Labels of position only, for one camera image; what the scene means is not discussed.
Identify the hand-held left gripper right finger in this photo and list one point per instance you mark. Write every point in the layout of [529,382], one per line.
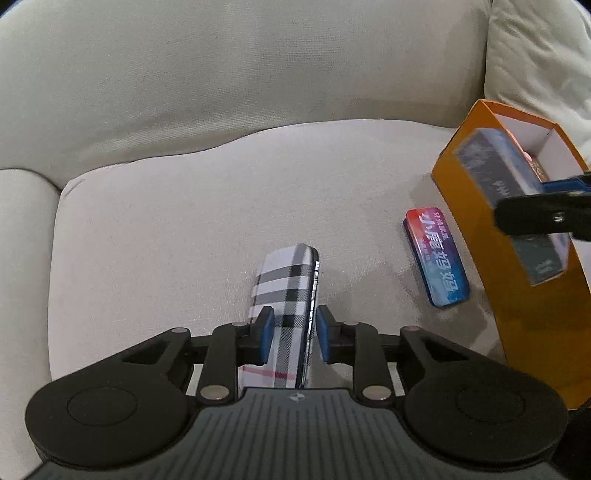
[324,337]

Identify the blue and red tin box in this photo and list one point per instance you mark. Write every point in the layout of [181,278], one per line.
[436,256]

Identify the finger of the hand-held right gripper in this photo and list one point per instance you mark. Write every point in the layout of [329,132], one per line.
[565,184]
[535,214]

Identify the dark blue box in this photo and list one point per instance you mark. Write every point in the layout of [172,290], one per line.
[489,161]

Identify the pink bottle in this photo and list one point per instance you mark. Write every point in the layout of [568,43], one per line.
[533,162]

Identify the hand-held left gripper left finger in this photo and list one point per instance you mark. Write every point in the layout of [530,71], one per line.
[265,337]

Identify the beige fabric sofa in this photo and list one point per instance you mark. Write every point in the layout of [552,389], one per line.
[231,184]

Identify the orange cardboard box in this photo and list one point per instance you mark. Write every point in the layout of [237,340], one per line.
[531,323]

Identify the plaid glasses case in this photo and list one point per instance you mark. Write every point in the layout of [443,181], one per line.
[286,277]

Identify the beige square cushion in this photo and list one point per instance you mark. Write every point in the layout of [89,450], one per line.
[540,60]

